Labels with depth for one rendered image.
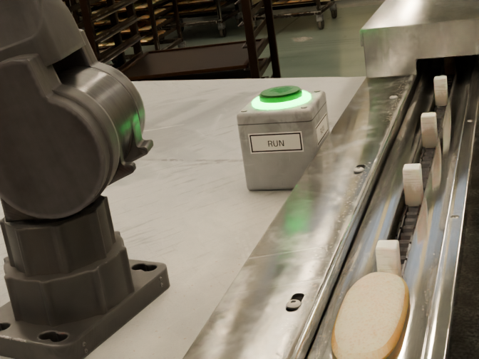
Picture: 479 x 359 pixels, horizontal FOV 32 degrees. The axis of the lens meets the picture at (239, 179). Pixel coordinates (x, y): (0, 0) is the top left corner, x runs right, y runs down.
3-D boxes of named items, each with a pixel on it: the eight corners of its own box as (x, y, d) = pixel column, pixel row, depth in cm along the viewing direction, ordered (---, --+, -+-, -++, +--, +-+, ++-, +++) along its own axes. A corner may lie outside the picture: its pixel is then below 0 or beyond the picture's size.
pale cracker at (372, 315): (353, 278, 51) (351, 261, 50) (415, 278, 49) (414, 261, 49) (320, 367, 42) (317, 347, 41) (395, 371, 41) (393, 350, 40)
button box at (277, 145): (269, 196, 85) (255, 91, 81) (346, 194, 82) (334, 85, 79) (247, 228, 77) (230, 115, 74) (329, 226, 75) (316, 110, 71)
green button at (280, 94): (267, 102, 79) (265, 86, 78) (308, 100, 78) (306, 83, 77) (256, 114, 75) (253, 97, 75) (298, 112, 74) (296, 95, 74)
